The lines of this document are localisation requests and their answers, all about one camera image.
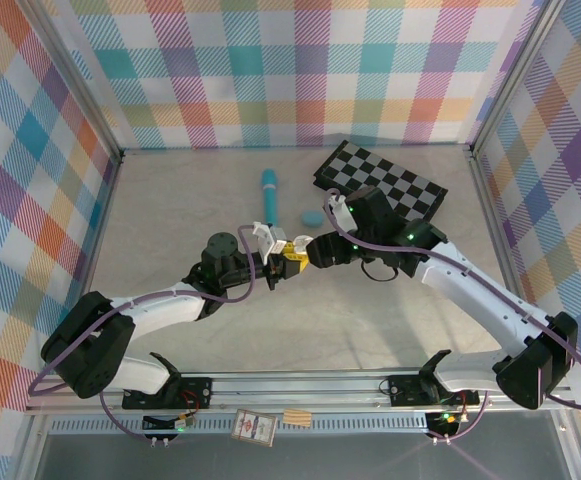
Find thin black wire loop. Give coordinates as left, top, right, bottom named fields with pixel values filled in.
left=359, top=259, right=399, bottom=284

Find aluminium side rail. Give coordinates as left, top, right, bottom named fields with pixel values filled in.
left=17, top=152, right=124, bottom=480
left=468, top=152, right=544, bottom=370

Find aluminium frame post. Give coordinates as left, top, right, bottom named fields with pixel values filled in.
left=467, top=0, right=569, bottom=159
left=28, top=0, right=125, bottom=164

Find grey slotted cable duct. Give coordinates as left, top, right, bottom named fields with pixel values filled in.
left=49, top=417, right=431, bottom=434

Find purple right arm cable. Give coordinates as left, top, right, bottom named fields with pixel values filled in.
left=323, top=188, right=581, bottom=446

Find teal marker pen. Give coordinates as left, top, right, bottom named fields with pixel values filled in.
left=261, top=168, right=280, bottom=224

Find black grey folding chessboard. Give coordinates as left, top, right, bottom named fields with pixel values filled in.
left=312, top=139, right=449, bottom=221

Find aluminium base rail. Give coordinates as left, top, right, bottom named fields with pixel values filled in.
left=25, top=368, right=577, bottom=417

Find playing card box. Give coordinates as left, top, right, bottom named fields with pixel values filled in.
left=230, top=408, right=277, bottom=446

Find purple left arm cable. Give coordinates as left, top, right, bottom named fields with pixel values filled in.
left=28, top=223, right=261, bottom=446

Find black controller board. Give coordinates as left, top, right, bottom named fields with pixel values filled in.
left=142, top=412, right=192, bottom=432
left=425, top=409, right=461, bottom=435

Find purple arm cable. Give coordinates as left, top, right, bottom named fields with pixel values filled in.
left=28, top=223, right=261, bottom=446
left=323, top=188, right=581, bottom=446

